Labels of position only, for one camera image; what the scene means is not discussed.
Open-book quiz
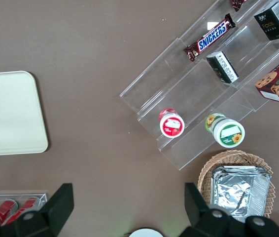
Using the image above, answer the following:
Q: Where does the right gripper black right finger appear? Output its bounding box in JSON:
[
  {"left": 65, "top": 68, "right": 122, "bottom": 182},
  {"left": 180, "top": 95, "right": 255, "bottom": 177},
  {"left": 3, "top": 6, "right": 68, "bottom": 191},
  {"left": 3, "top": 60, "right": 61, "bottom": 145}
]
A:
[{"left": 181, "top": 182, "right": 246, "bottom": 237}]

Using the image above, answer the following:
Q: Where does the stack of foil trays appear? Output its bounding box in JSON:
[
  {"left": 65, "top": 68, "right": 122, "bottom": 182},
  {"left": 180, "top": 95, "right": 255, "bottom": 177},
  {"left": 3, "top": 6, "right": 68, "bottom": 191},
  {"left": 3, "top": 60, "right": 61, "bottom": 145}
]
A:
[{"left": 210, "top": 165, "right": 272, "bottom": 223}]

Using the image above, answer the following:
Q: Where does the small black carton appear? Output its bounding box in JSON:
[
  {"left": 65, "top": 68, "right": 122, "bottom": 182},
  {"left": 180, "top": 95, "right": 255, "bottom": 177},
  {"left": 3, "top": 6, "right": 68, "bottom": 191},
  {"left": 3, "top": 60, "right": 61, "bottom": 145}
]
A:
[
  {"left": 206, "top": 50, "right": 240, "bottom": 84},
  {"left": 253, "top": 1, "right": 279, "bottom": 41}
]

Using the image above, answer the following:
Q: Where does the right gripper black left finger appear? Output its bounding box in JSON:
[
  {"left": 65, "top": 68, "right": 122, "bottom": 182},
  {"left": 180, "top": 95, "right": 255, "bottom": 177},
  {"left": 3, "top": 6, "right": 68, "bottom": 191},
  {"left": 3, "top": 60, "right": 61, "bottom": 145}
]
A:
[{"left": 0, "top": 182, "right": 74, "bottom": 237}]

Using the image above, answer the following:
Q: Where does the pale tan wicker basket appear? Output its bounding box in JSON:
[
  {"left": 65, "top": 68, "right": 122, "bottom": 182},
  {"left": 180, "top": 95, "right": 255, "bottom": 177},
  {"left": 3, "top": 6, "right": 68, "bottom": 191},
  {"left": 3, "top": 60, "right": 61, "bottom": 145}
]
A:
[{"left": 197, "top": 150, "right": 277, "bottom": 219}]

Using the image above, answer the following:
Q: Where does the red cola bottle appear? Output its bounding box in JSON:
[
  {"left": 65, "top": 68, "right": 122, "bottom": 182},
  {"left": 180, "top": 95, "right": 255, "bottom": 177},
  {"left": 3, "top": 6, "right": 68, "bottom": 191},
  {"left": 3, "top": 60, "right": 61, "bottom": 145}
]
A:
[
  {"left": 0, "top": 199, "right": 18, "bottom": 222},
  {"left": 5, "top": 196, "right": 40, "bottom": 224}
]

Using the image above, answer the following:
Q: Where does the red strawberry lid cup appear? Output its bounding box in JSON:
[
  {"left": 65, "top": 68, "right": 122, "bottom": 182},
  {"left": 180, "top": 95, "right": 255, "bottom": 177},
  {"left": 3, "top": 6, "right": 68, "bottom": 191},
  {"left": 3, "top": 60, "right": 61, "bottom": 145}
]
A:
[{"left": 159, "top": 108, "right": 186, "bottom": 138}]

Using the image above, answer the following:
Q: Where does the beige plastic tray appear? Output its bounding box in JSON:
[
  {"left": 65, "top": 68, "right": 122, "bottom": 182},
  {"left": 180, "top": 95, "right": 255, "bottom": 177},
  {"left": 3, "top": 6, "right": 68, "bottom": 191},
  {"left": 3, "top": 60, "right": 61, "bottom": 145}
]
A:
[{"left": 0, "top": 70, "right": 49, "bottom": 157}]

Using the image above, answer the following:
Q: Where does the Snickers chocolate bar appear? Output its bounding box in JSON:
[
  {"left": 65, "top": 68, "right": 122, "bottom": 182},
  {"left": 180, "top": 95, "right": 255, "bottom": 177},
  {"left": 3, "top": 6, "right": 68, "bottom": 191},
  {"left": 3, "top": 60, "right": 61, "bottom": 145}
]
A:
[
  {"left": 183, "top": 12, "right": 237, "bottom": 62},
  {"left": 229, "top": 0, "right": 250, "bottom": 12}
]

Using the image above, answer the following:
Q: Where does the clear acrylic step display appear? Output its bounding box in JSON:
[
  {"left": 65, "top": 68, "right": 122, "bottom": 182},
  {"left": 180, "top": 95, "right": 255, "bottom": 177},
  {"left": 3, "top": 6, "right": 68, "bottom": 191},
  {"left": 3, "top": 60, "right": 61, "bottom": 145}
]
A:
[{"left": 119, "top": 0, "right": 279, "bottom": 172}]

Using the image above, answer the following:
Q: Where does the clear acrylic bottle rack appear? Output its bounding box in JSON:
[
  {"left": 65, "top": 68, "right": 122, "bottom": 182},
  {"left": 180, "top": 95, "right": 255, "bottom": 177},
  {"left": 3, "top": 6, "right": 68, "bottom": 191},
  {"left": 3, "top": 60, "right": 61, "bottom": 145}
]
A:
[{"left": 0, "top": 190, "right": 49, "bottom": 224}]

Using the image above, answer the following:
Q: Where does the green sunflower lid cup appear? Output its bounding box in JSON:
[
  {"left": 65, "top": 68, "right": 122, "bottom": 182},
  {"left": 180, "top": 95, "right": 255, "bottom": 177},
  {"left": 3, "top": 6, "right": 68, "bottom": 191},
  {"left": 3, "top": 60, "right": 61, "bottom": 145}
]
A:
[{"left": 205, "top": 113, "right": 246, "bottom": 149}]

